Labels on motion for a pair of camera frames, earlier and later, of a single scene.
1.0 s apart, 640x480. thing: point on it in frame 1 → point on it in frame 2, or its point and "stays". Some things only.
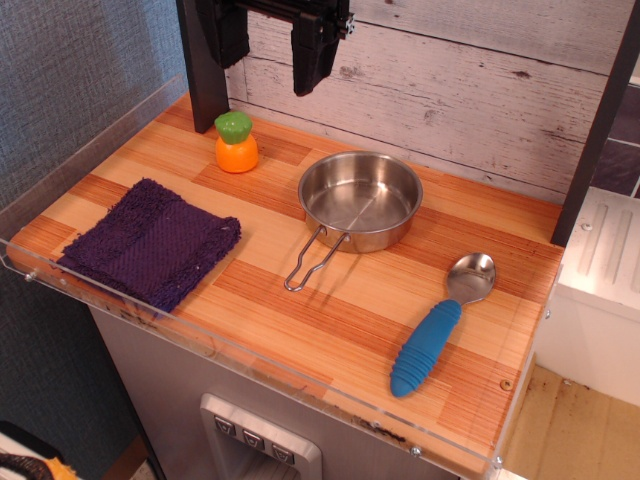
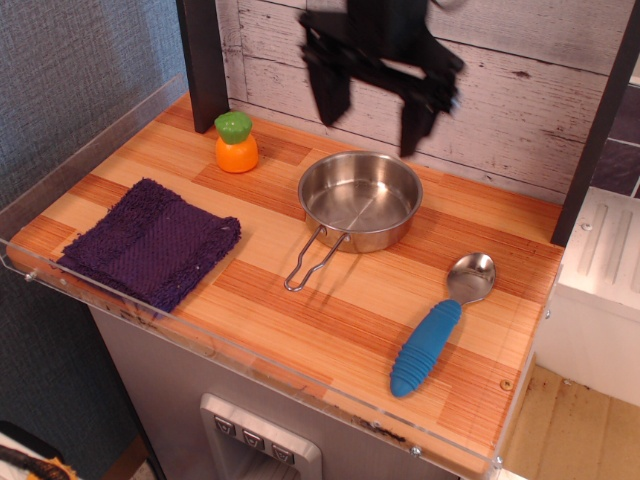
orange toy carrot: x=236 y=150 stays
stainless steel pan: x=364 y=199 stays
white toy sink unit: x=590 y=333 stays
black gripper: x=317 y=26 → x=399 y=32
